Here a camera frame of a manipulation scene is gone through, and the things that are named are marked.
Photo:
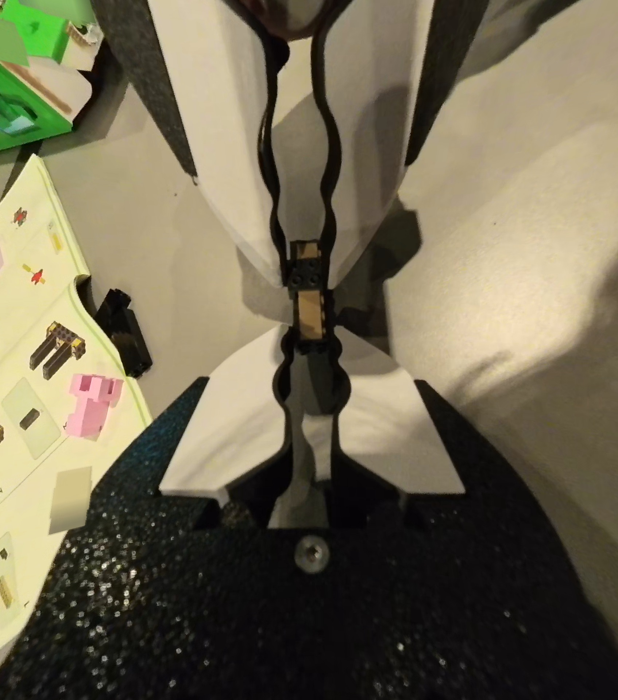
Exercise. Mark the yellow and grey brick assembly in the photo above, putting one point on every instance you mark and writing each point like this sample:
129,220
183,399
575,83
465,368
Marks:
309,314

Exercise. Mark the black brick assembly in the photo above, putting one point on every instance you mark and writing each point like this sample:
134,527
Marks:
125,333

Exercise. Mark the green cardboard box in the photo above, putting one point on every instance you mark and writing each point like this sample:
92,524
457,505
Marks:
8,115

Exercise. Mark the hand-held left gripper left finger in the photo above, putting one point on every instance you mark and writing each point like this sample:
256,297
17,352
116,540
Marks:
232,432

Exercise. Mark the pink brick pig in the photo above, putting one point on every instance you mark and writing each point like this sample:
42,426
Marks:
93,404

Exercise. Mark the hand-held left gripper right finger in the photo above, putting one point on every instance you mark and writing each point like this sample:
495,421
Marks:
391,432

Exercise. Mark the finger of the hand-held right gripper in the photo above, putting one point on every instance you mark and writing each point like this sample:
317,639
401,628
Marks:
221,136
369,136

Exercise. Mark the building instruction booklet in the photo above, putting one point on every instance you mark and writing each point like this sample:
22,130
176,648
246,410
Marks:
30,306

